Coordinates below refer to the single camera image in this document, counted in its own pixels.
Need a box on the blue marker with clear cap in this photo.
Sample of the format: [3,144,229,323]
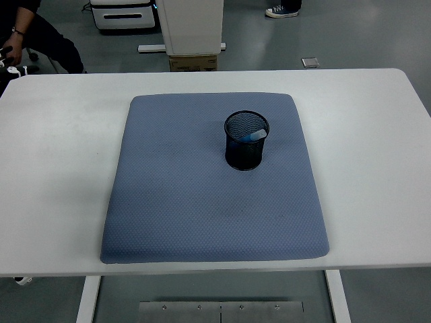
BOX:
[239,129,267,142]

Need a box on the person with blue sneakers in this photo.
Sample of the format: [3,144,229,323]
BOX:
[265,0,303,20]

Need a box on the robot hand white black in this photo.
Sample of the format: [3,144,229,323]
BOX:
[0,64,40,80]

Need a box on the grey metal plate with screws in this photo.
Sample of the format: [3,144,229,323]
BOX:
[139,301,305,323]

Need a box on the white machine with dark slot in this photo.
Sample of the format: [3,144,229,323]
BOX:
[89,0,159,31]

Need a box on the person in dark clothing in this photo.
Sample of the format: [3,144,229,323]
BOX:
[0,0,85,74]

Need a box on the blue textured mat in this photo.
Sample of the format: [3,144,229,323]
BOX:
[100,92,331,265]

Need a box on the black mesh pen holder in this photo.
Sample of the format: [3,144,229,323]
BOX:
[224,110,271,171]

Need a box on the brown cardboard box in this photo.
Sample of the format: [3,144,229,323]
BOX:
[168,54,219,72]

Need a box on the white floor bar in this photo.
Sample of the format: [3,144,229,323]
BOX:
[137,42,227,54]

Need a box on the white table leg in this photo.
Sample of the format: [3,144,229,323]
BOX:
[75,275,102,323]
[325,270,353,323]

